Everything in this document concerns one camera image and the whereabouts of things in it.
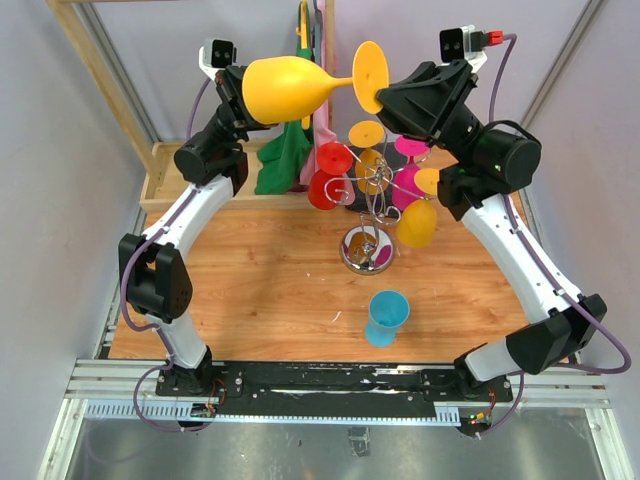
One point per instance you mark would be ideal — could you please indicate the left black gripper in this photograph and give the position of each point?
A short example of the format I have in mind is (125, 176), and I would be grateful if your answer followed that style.
(230, 86)

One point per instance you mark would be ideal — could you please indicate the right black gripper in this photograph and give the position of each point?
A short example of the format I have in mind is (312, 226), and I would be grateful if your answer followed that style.
(421, 108)

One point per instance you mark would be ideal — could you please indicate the yellow wine glass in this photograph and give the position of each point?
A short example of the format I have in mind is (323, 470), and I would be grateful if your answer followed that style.
(289, 88)
(417, 225)
(370, 169)

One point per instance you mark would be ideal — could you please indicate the magenta plastic wine glass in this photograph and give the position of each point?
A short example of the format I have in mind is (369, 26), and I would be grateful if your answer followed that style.
(404, 189)

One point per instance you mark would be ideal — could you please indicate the red plastic wine glass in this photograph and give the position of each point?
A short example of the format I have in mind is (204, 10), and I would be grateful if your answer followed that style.
(327, 175)

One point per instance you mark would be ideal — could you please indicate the cyan plastic wine glass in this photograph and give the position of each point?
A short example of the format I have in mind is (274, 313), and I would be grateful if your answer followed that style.
(388, 311)

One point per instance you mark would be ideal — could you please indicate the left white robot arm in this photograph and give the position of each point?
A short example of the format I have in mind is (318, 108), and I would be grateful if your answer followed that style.
(155, 287)

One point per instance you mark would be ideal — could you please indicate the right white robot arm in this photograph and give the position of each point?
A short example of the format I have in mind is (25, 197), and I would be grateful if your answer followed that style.
(493, 161)

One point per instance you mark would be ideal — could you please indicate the chrome wine glass rack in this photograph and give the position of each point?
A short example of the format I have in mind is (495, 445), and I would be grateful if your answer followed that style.
(368, 248)

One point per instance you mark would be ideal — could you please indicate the yellow clothes hanger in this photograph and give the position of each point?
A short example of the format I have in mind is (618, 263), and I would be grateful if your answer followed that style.
(303, 32)

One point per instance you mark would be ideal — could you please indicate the green hanging shirt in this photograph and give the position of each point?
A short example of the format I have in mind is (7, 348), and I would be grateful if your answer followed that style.
(283, 158)

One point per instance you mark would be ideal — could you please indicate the grey clothes hanger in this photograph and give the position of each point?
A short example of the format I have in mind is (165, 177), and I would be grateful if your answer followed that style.
(317, 30)

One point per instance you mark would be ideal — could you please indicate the pink hanging shirt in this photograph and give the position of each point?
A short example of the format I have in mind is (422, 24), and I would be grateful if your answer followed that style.
(321, 122)

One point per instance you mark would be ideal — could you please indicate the dark grey folded cloth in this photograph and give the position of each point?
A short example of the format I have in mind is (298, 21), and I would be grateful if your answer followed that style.
(394, 160)

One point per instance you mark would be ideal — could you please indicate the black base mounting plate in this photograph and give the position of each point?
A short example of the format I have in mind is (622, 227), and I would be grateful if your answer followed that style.
(330, 391)

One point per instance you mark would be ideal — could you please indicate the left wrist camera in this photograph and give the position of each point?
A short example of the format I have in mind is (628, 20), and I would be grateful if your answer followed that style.
(216, 55)

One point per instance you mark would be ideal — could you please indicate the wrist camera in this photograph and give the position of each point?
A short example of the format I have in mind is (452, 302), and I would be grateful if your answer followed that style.
(216, 55)
(467, 43)

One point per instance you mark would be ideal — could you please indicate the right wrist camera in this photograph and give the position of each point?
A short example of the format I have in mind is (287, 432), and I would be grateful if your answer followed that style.
(467, 43)

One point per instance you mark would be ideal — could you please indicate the wooden clothes rack frame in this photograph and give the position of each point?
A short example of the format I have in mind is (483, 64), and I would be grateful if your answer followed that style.
(163, 182)

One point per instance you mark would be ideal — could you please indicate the aluminium frame rail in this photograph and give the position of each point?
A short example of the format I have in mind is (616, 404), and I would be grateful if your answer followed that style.
(125, 389)

